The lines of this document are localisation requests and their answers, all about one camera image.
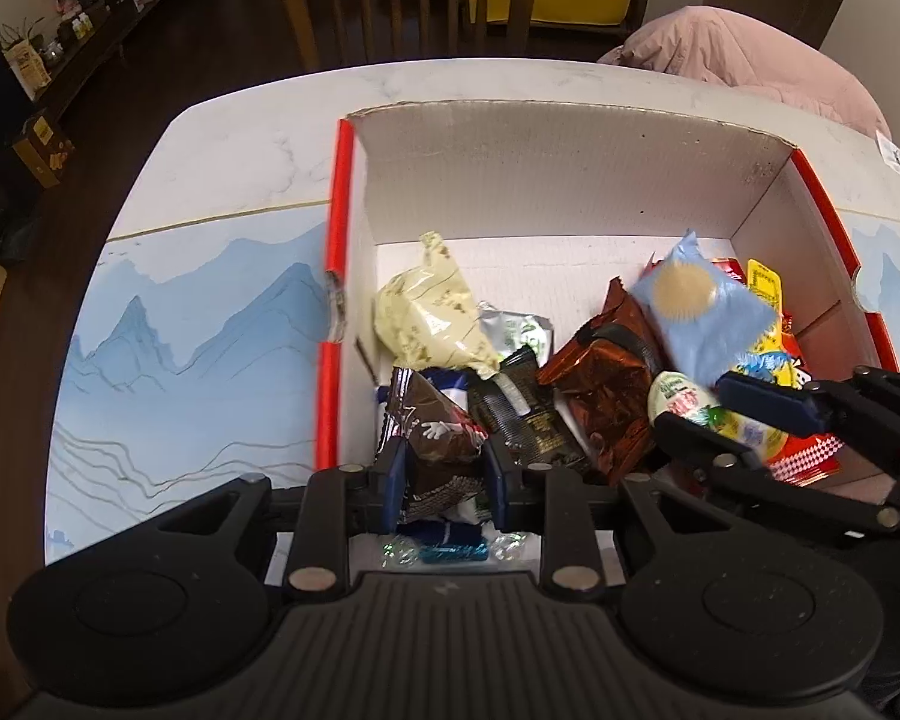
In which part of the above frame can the dark wooden TV cabinet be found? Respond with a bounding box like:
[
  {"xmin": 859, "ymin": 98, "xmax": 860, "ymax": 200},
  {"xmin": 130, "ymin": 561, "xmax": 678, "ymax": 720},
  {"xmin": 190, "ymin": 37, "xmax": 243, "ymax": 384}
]
[{"xmin": 26, "ymin": 0, "xmax": 203, "ymax": 117}]

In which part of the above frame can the red cardboard box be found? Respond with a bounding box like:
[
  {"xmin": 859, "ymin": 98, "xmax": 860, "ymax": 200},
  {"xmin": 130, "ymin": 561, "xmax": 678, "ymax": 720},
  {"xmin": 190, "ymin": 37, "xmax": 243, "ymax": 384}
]
[{"xmin": 315, "ymin": 99, "xmax": 890, "ymax": 526}]

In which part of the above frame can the silver green snack packet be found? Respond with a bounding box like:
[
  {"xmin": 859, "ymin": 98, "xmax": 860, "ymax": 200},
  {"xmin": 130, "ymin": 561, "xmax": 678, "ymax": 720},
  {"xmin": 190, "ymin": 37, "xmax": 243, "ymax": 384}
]
[{"xmin": 476, "ymin": 300, "xmax": 554, "ymax": 365}]

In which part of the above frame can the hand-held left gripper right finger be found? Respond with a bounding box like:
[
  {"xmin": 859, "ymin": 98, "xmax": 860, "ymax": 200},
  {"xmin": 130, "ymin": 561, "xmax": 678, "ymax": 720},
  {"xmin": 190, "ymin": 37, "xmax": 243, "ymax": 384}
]
[{"xmin": 482, "ymin": 435, "xmax": 730, "ymax": 593}]

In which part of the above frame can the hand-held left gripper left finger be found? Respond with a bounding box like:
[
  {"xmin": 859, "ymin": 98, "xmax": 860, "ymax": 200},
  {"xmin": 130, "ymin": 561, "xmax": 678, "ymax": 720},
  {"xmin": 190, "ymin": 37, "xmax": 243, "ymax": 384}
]
[{"xmin": 156, "ymin": 437, "xmax": 409, "ymax": 593}]

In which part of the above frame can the dark brown candy packet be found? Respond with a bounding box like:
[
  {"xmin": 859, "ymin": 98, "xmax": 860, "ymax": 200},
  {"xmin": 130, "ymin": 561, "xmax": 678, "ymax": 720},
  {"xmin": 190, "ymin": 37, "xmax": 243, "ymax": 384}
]
[{"xmin": 385, "ymin": 366, "xmax": 490, "ymax": 522}]

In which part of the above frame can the beige paper bag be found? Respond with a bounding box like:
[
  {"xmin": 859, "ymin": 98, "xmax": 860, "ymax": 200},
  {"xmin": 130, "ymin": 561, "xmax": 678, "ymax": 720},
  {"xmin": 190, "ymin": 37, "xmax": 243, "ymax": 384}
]
[{"xmin": 4, "ymin": 37, "xmax": 52, "ymax": 91}]

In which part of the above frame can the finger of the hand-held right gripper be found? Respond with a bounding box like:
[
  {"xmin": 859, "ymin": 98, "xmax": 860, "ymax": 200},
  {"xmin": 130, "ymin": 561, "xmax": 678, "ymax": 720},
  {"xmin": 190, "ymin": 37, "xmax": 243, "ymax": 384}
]
[
  {"xmin": 652, "ymin": 411, "xmax": 900, "ymax": 542},
  {"xmin": 715, "ymin": 364, "xmax": 900, "ymax": 452}
]

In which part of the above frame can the copper foil snack packet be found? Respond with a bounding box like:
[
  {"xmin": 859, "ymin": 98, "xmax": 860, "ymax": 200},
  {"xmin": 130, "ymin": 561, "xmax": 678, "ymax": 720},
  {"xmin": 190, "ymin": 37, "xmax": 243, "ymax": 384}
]
[{"xmin": 536, "ymin": 277, "xmax": 680, "ymax": 485}]

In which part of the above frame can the pink cushion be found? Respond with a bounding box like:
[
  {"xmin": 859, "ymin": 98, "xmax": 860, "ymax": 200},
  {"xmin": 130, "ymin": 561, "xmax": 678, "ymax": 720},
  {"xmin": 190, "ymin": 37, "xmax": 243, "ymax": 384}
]
[{"xmin": 596, "ymin": 6, "xmax": 892, "ymax": 140}]

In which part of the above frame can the red snack packet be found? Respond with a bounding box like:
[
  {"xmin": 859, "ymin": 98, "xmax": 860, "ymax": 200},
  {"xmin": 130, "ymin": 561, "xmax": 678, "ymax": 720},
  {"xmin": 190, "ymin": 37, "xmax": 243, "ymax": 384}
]
[{"xmin": 641, "ymin": 255, "xmax": 845, "ymax": 485}]

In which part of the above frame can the yellow snack packet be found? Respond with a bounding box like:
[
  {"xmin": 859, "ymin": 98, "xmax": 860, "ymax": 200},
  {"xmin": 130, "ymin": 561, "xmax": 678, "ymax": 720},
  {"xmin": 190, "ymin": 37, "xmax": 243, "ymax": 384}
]
[
  {"xmin": 647, "ymin": 371, "xmax": 790, "ymax": 462},
  {"xmin": 742, "ymin": 259, "xmax": 785, "ymax": 331}
]

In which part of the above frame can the cream snack packet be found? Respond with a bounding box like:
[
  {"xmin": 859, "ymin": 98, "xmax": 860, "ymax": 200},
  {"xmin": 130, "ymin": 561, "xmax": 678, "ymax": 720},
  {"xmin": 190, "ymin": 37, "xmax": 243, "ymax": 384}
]
[{"xmin": 373, "ymin": 231, "xmax": 505, "ymax": 380}]

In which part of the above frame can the light blue biscuit packet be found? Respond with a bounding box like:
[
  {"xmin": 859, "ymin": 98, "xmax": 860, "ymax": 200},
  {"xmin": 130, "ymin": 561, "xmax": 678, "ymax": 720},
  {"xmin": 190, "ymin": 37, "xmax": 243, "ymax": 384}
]
[{"xmin": 630, "ymin": 229, "xmax": 785, "ymax": 391}]

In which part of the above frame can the black snack packet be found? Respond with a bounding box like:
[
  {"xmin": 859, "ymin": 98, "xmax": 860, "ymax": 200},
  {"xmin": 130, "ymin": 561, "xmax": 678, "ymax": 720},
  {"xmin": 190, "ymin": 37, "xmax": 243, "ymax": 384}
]
[{"xmin": 466, "ymin": 345, "xmax": 586, "ymax": 470}]

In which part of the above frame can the blue wrapped candy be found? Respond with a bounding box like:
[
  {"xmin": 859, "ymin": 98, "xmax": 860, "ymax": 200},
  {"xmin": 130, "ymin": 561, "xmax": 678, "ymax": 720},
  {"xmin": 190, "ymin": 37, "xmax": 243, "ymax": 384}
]
[{"xmin": 418, "ymin": 540, "xmax": 490, "ymax": 565}]

